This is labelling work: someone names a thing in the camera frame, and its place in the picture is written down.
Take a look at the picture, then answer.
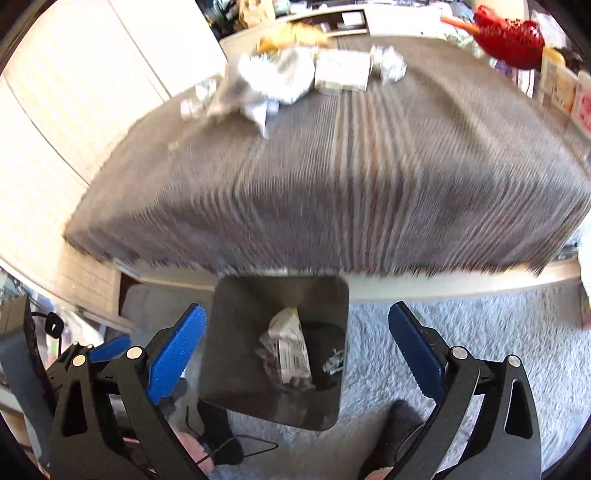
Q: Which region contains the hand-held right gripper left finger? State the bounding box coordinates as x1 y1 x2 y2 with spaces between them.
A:
50 304 209 480

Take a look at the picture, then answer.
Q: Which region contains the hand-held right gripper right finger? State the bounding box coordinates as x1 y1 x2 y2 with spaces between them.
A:
389 301 542 480

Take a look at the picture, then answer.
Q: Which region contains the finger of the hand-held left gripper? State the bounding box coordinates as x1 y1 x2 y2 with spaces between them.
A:
88 335 134 365

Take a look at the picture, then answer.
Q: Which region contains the grey square trash bin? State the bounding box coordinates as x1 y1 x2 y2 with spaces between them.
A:
199 274 350 431

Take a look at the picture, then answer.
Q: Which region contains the blue white wrapper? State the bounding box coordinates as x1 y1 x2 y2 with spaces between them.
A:
180 78 222 121

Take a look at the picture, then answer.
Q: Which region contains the foil ball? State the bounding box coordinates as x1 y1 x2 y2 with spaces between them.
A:
369 45 408 84

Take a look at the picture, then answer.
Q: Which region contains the small white box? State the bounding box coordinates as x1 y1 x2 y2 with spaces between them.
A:
314 48 372 93

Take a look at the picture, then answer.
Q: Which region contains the large white paper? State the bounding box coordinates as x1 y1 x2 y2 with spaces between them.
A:
208 46 319 139

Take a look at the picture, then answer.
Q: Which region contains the yellow envelope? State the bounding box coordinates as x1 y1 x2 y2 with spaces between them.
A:
256 23 333 51

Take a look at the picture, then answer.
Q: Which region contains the small blue white scrap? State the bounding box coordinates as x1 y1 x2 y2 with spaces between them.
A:
322 348 345 374

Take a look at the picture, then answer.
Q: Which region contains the person's right foot black sock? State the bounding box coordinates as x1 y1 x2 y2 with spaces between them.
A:
359 401 428 480

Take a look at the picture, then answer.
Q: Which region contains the person's foot black sock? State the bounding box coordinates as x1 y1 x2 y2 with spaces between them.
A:
196 399 245 464
359 401 428 480

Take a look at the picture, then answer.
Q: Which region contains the person's left foot black sock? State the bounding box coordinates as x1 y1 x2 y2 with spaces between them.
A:
196 399 245 464

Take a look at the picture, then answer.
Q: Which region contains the crumpled white printed wrapper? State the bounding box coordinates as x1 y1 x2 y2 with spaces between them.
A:
259 308 315 391

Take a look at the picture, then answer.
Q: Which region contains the grey plaid tablecloth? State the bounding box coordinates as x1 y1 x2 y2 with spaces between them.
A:
62 34 591 280

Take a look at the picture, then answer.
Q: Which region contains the woven folding screen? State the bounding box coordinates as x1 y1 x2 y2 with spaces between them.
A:
0 0 227 333

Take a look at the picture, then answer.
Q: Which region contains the white pink label container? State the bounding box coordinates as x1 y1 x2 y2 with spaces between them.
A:
573 69 591 121

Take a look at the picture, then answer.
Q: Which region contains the cream plastic container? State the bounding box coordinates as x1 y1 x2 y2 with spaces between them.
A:
538 46 578 112

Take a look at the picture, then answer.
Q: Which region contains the red perforated basket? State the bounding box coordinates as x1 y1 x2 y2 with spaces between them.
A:
473 6 546 70

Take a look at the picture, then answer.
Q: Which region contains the cream grey media cabinet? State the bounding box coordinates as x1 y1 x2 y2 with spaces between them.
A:
277 7 444 38

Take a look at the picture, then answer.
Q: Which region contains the orange handled tool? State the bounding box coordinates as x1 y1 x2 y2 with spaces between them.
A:
441 16 481 34

